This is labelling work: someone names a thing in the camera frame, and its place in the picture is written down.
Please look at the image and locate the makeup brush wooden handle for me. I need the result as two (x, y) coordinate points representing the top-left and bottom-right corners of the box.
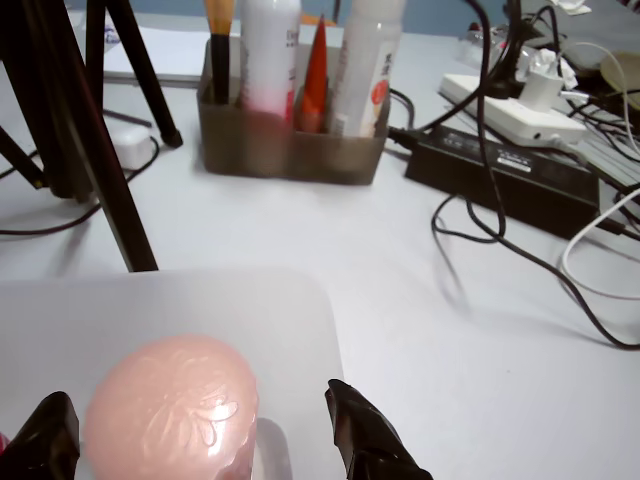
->
(204, 0), (239, 106)

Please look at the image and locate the black tripod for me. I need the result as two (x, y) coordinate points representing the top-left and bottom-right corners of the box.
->
(0, 0), (184, 274)

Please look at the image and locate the tan fabric pouch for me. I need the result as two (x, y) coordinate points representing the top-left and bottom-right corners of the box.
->
(599, 49), (640, 106)

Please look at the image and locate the black power adapter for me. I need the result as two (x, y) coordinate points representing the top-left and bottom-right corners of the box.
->
(403, 124), (601, 240)

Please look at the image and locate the frosted plastic bin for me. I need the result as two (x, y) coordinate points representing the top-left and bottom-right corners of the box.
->
(0, 267), (349, 480)

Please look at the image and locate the black cable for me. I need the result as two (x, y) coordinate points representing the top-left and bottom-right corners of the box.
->
(430, 192), (640, 349)

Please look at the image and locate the brown organizer box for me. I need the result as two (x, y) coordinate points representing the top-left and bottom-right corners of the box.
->
(197, 37), (391, 186)

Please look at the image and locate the white bottle red label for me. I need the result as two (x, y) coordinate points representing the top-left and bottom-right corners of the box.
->
(329, 0), (407, 139)

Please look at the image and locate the white charger plug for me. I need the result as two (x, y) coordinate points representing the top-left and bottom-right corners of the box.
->
(519, 69), (564, 114)

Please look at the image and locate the white adapter box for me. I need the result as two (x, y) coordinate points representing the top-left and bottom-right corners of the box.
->
(112, 127), (154, 169)

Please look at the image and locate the white cable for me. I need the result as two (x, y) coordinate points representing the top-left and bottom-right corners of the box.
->
(559, 187), (640, 301)

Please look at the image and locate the white pink spray can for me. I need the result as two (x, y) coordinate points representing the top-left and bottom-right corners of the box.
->
(238, 0), (303, 124)

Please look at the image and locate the pink lotion bottle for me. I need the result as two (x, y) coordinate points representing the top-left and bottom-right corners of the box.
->
(82, 333), (261, 480)

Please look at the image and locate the white paper pad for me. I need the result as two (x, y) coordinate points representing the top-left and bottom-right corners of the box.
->
(102, 22), (211, 91)

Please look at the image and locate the orange red tube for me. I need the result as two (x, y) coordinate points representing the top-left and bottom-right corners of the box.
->
(294, 13), (334, 135)

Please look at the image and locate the crumpled white tissue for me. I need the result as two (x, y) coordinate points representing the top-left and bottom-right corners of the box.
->
(529, 47), (576, 89)

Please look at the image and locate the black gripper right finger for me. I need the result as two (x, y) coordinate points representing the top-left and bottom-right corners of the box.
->
(324, 378), (434, 480)

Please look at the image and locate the white power strip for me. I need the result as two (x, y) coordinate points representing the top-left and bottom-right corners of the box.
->
(438, 72), (589, 147)

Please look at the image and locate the black power plug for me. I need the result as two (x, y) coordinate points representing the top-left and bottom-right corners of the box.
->
(487, 74), (521, 100)

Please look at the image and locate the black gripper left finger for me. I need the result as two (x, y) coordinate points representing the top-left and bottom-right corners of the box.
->
(0, 391), (81, 480)

